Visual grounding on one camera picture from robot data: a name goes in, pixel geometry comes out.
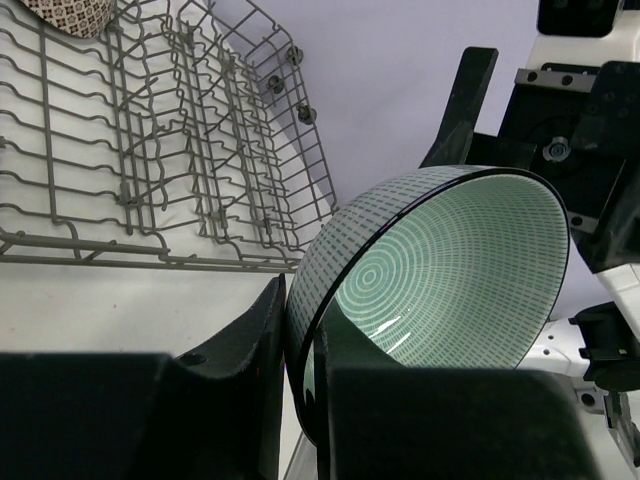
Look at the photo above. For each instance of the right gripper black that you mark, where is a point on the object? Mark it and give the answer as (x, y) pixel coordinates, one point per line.
(575, 126)

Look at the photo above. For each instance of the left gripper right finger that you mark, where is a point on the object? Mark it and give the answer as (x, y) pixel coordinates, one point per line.
(377, 419)

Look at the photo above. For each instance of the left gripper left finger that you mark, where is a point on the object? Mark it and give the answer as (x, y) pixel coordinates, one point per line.
(213, 412)

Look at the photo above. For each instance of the light green bowl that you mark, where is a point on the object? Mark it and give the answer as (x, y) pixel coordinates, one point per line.
(454, 266)

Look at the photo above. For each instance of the red patterned bowl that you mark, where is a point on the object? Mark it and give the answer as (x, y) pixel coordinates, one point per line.
(84, 19)

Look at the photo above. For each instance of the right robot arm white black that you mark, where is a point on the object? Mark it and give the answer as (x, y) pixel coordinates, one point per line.
(597, 349)

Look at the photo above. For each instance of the grey wire dish rack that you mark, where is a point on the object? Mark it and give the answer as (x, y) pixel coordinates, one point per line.
(182, 137)

